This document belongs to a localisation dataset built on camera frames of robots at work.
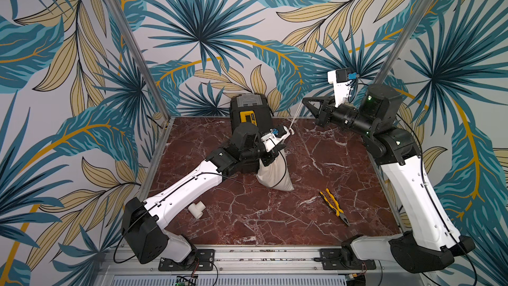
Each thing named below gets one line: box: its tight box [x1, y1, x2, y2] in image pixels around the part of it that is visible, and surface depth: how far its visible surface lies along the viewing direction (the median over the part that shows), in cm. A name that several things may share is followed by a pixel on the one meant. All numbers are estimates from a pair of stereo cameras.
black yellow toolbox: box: [229, 92, 273, 133], surface depth 102 cm
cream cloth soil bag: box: [255, 148, 295, 192], surface depth 81 cm
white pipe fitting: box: [187, 200, 206, 220], surface depth 85 cm
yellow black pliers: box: [318, 188, 350, 227], surface depth 87 cm
